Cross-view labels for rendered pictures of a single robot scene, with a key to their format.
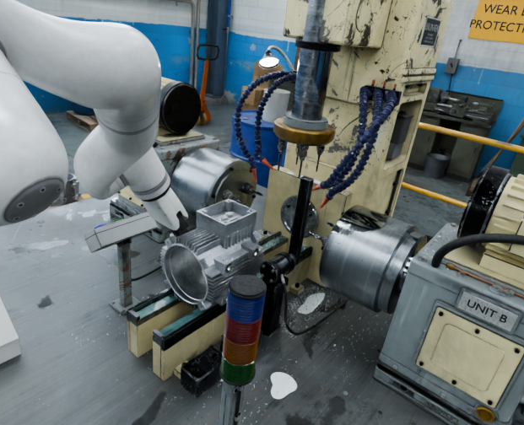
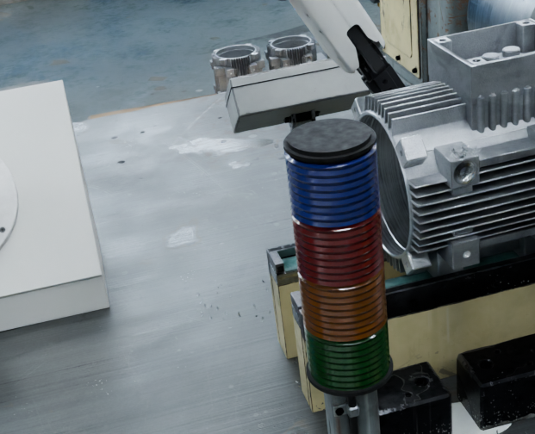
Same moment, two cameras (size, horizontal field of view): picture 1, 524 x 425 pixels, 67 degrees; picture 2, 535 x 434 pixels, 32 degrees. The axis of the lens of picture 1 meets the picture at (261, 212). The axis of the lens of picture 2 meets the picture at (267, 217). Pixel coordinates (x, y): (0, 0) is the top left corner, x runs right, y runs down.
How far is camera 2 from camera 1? 36 cm
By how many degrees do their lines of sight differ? 38
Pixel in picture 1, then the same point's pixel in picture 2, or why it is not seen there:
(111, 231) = (265, 87)
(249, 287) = (325, 140)
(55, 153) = not seen: outside the picture
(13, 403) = (63, 375)
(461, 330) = not seen: outside the picture
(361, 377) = not seen: outside the picture
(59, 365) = (153, 338)
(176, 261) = (388, 164)
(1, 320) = (80, 238)
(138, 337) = (285, 313)
